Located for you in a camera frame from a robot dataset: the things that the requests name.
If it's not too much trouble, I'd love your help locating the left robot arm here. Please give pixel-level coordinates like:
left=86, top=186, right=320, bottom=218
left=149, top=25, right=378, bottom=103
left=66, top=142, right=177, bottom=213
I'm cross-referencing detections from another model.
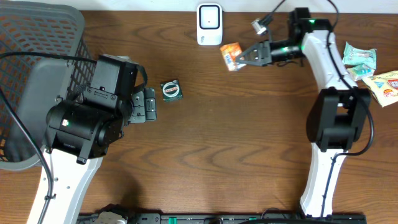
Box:
left=27, top=86, right=156, bottom=223

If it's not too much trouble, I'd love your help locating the dark green round-label box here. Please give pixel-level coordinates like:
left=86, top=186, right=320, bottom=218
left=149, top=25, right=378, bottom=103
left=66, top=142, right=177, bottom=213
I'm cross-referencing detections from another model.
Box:
left=160, top=80, right=183, bottom=103

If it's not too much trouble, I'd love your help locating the small teal tissue pack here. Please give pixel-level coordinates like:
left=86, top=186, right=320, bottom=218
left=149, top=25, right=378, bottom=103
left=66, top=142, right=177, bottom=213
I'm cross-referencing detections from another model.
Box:
left=347, top=64, right=375, bottom=81

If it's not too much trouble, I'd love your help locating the grey plastic shopping basket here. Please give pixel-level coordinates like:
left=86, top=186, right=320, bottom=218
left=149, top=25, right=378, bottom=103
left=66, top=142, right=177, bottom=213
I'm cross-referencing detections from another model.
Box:
left=0, top=1, right=97, bottom=171

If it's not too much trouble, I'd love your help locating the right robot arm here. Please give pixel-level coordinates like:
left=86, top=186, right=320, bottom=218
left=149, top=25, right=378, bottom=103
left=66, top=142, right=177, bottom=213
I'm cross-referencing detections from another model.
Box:
left=236, top=17, right=371, bottom=218

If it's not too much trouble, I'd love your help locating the orange small tissue pack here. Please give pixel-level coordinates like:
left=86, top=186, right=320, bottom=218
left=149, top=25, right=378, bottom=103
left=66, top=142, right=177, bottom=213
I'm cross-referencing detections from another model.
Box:
left=220, top=42, right=246, bottom=72

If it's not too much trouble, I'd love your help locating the teal wipes pouch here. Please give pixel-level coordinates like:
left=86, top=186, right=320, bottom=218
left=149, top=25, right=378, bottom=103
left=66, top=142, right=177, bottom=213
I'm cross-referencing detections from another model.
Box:
left=342, top=42, right=377, bottom=70

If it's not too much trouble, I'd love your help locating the white barcode scanner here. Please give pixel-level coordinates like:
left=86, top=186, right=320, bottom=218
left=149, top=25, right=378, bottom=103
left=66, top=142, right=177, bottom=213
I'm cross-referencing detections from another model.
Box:
left=197, top=3, right=223, bottom=45

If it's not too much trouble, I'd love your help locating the yellow wet wipes pack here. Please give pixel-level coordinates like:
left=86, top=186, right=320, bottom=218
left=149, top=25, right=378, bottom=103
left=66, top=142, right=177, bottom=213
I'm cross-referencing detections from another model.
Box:
left=363, top=70, right=397, bottom=107

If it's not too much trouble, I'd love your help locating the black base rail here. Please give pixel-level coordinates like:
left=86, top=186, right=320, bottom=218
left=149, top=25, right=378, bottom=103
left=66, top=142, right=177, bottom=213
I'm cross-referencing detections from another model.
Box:
left=76, top=204, right=367, bottom=224

